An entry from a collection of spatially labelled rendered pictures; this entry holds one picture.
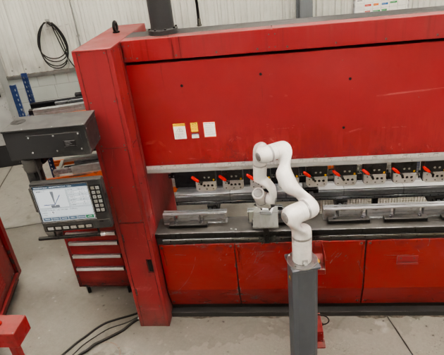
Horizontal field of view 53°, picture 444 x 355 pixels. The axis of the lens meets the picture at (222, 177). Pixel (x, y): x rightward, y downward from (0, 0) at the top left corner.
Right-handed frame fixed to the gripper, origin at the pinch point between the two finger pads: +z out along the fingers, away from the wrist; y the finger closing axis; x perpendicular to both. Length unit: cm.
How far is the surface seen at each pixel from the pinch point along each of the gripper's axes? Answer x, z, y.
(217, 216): 5.4, 11.3, 38.7
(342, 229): 7, 19, -54
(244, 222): 6.6, 18.3, 19.0
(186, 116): -45, -55, 50
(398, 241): 10, 33, -93
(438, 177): -31, 7, -117
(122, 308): 78, 72, 133
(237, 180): -15.6, -12.2, 20.5
